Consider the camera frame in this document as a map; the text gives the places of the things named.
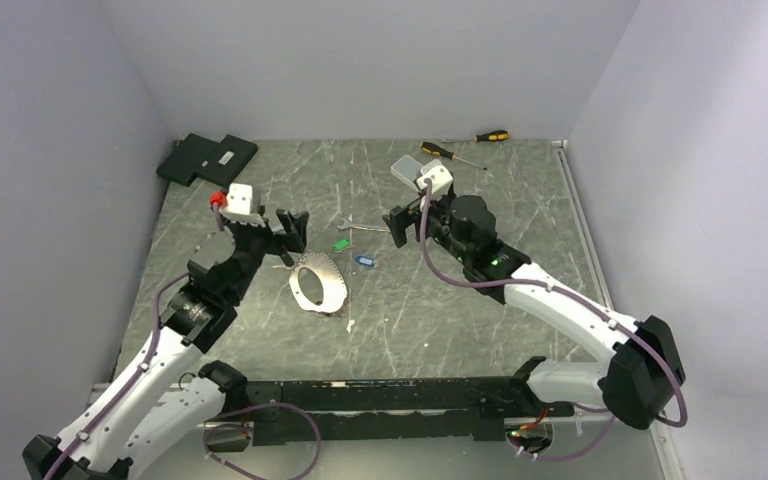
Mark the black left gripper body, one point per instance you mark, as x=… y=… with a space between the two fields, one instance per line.
x=256 y=240

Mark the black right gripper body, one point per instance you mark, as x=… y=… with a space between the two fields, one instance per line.
x=440 y=215

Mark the key with green tag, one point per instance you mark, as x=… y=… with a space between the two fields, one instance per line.
x=341 y=245

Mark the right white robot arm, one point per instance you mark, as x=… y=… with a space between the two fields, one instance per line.
x=636 y=373

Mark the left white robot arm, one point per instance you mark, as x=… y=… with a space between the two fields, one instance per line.
x=137 y=418

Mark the small chrome open-end wrench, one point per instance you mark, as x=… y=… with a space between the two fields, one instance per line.
x=346 y=224

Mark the white plastic box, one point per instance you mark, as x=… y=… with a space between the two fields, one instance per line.
x=407 y=170

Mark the key with blue tag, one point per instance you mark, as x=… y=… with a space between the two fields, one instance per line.
x=365 y=261

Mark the orange black screwdriver near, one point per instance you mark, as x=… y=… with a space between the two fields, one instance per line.
x=438 y=151

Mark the orange black screwdriver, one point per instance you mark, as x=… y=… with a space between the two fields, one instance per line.
x=438 y=151
x=488 y=137

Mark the black flat case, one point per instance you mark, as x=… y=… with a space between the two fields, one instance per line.
x=197 y=157

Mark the orange black screwdriver far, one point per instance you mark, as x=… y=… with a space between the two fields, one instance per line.
x=488 y=137

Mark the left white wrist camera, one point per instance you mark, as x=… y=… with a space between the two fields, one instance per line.
x=241 y=203

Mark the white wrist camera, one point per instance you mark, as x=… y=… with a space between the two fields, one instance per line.
x=436 y=175
x=241 y=203

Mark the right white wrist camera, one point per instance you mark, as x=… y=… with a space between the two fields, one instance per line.
x=436 y=175

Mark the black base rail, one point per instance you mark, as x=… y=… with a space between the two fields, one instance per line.
x=280 y=412

